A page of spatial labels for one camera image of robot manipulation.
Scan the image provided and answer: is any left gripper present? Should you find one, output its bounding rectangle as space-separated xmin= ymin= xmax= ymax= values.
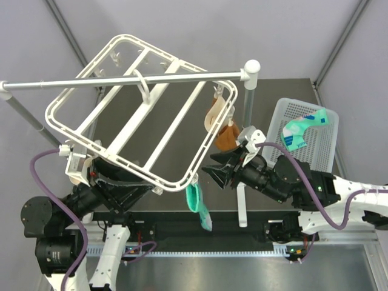
xmin=62 ymin=153 xmax=154 ymax=226

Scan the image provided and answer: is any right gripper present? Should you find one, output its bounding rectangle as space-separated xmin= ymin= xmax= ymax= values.
xmin=202 ymin=144 xmax=288 ymax=204

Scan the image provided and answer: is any orange brown sock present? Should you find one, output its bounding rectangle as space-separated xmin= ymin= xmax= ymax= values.
xmin=215 ymin=121 xmax=240 ymax=152

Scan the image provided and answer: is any teal sock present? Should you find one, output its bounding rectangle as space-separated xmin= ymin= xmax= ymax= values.
xmin=281 ymin=109 xmax=329 ymax=152
xmin=186 ymin=184 xmax=213 ymax=232

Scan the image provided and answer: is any white square clip hanger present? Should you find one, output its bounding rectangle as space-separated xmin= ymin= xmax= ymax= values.
xmin=45 ymin=34 xmax=249 ymax=194

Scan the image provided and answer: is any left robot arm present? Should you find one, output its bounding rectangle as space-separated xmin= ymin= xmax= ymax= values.
xmin=21 ymin=158 xmax=153 ymax=290

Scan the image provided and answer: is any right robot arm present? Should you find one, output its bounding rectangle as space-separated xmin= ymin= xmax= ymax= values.
xmin=202 ymin=147 xmax=387 ymax=241

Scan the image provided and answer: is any beige sock left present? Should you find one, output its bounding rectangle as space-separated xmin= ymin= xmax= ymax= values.
xmin=68 ymin=158 xmax=93 ymax=186

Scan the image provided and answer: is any beige sock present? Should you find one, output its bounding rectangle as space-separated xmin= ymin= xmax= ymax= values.
xmin=68 ymin=158 xmax=93 ymax=186
xmin=204 ymin=96 xmax=226 ymax=132

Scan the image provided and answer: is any beige sock right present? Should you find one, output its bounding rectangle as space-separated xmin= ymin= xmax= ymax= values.
xmin=204 ymin=96 xmax=226 ymax=132

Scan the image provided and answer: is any dark grey table mat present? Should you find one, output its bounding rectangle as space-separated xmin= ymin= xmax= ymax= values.
xmin=93 ymin=79 xmax=317 ymax=212

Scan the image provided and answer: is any silver white drying rack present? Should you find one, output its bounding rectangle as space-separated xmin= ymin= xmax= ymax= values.
xmin=0 ymin=59 xmax=261 ymax=228

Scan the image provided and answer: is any white perforated plastic basket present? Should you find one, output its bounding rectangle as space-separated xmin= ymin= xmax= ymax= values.
xmin=266 ymin=98 xmax=339 ymax=172

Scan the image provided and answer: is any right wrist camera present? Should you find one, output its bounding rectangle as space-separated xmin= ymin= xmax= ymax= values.
xmin=237 ymin=125 xmax=266 ymax=163

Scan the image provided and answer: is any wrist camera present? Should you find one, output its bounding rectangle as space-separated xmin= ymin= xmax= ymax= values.
xmin=59 ymin=144 xmax=87 ymax=176
xmin=237 ymin=125 xmax=266 ymax=163

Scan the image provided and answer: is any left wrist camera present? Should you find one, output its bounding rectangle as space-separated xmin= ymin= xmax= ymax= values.
xmin=59 ymin=144 xmax=87 ymax=176

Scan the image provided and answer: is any white slotted cable duct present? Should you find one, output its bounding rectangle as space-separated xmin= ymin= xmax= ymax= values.
xmin=84 ymin=244 xmax=289 ymax=258

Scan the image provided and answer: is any short purple cable loop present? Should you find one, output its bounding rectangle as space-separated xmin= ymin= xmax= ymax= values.
xmin=121 ymin=241 xmax=158 ymax=262

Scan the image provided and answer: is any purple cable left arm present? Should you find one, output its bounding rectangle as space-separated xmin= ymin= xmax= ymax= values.
xmin=29 ymin=149 xmax=89 ymax=291

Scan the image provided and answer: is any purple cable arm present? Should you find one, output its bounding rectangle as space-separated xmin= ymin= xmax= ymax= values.
xmin=29 ymin=149 xmax=89 ymax=291
xmin=255 ymin=142 xmax=388 ymax=230

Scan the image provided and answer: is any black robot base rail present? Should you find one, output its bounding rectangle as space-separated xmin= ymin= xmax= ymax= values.
xmin=93 ymin=211 xmax=319 ymax=252

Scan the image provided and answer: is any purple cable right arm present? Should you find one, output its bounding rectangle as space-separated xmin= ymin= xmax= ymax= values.
xmin=255 ymin=142 xmax=388 ymax=230

